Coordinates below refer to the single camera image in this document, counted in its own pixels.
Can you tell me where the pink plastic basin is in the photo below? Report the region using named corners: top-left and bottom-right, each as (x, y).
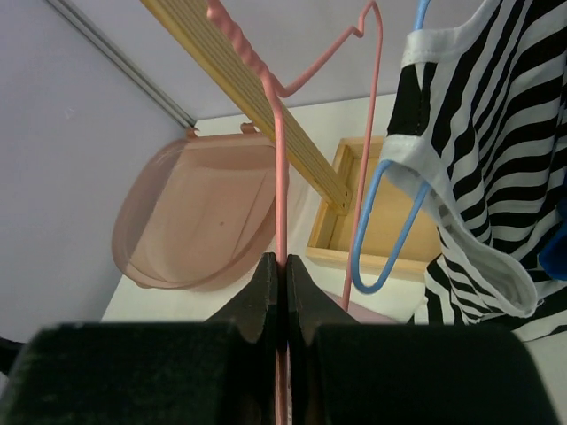
top-left (112, 123), bottom-right (276, 290)

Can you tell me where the blue tank top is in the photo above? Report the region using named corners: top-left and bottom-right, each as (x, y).
top-left (539, 222), bottom-right (567, 281)

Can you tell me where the blue wire hanger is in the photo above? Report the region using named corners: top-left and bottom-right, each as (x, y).
top-left (348, 0), bottom-right (438, 294)

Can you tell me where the black white striped tank top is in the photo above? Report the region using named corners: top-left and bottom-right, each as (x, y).
top-left (381, 1), bottom-right (566, 342)

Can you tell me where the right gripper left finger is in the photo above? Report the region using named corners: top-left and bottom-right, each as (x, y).
top-left (1, 253), bottom-right (278, 424)

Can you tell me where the mauve pink tank top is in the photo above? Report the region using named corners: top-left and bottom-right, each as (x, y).
top-left (325, 291), bottom-right (397, 324)

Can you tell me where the pink wire hanger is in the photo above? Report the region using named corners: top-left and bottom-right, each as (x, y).
top-left (206, 1), bottom-right (384, 424)

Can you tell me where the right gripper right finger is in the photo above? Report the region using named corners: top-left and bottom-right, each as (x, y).
top-left (286, 255), bottom-right (559, 424)

